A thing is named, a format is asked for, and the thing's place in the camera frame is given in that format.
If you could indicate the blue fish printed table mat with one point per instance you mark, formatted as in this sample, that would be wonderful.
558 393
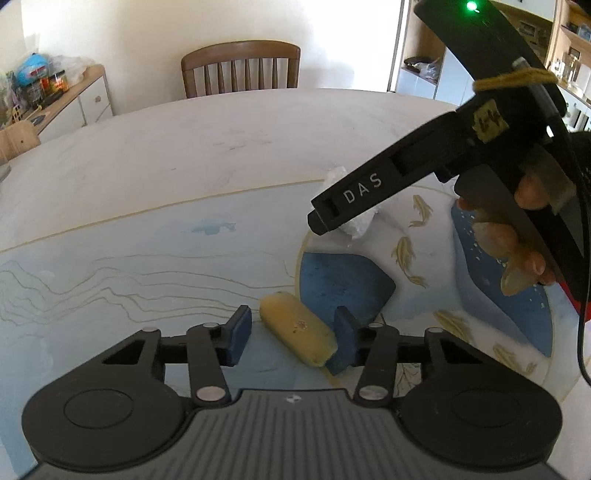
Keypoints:
138 258

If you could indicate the brown wooden chair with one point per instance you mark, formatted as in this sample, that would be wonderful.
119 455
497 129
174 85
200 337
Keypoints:
240 48

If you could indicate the white wood sideboard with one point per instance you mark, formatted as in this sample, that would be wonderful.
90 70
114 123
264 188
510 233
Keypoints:
92 97

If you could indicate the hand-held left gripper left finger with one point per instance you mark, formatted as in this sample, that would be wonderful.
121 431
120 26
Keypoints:
240 337

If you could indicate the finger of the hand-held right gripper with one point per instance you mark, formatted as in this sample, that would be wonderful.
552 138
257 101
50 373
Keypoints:
323 214

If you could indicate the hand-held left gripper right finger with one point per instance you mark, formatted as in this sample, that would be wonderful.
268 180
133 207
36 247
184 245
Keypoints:
344 341

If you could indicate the yellow bread roll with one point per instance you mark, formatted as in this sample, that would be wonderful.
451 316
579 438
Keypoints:
295 327

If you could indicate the white wood wall cabinet unit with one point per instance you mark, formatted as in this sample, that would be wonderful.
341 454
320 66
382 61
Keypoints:
450 83

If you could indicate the light wooden organizer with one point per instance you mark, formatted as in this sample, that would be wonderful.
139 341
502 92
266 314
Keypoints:
18 138

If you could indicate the dark bag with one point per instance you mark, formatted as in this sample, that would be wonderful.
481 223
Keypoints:
415 61

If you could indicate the clear plastic bag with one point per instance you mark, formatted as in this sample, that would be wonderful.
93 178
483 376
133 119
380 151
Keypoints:
69 69

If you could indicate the clear wrapped plant bundle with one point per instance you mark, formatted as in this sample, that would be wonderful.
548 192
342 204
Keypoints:
9 97

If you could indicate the grey plastic bag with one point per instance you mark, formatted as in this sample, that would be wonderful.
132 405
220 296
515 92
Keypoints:
430 70

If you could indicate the person's right hand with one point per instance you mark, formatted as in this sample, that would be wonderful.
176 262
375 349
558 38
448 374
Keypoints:
540 189

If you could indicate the yellow rubber band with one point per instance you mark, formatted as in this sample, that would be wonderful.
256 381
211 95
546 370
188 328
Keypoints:
508 81

